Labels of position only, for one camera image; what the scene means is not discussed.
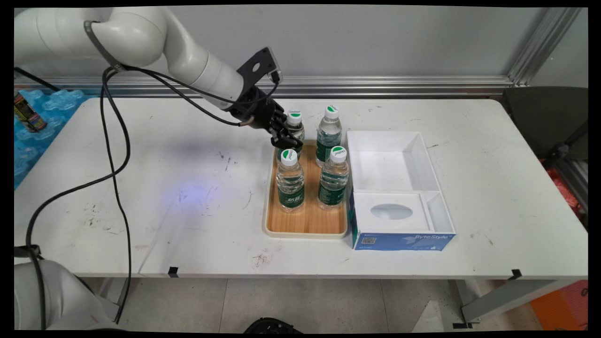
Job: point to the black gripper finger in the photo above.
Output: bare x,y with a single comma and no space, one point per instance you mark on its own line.
284,142
281,121

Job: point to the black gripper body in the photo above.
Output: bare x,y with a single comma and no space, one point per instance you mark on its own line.
258,110

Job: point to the clear Cestbon water bottle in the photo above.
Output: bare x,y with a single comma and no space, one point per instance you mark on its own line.
290,185
333,180
328,136
295,117

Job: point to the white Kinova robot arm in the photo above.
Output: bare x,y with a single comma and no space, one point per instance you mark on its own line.
141,37

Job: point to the bamboo tray with cream rim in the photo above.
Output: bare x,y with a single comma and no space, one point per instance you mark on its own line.
310,220

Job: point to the white blue ByteDance gift box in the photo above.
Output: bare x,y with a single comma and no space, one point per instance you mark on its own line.
385,164

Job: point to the white insert with oval hole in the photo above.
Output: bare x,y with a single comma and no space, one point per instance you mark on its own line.
364,218

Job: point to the black tape mark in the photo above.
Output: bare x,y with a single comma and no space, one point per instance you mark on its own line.
516,274
173,272

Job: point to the round black object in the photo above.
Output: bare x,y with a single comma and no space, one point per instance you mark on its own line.
272,326

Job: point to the blue wrapped bottle pack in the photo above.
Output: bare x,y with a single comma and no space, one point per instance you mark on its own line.
56,108

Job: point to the printed drink can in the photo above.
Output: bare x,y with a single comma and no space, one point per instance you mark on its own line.
29,112

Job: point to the dark grey chair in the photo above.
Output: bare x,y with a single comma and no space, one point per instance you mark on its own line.
540,117

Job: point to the white table leg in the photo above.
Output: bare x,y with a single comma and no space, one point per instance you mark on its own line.
507,298

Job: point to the red bag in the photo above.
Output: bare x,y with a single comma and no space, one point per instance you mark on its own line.
566,190

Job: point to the orange box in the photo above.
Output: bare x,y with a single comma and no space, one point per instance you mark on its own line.
563,305

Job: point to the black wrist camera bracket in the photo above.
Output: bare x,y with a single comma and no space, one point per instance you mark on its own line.
256,65

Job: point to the long aluminium frame rail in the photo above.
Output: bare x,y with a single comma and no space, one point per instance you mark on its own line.
375,87

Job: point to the slanted aluminium frame post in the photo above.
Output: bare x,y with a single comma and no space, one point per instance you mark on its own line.
544,44

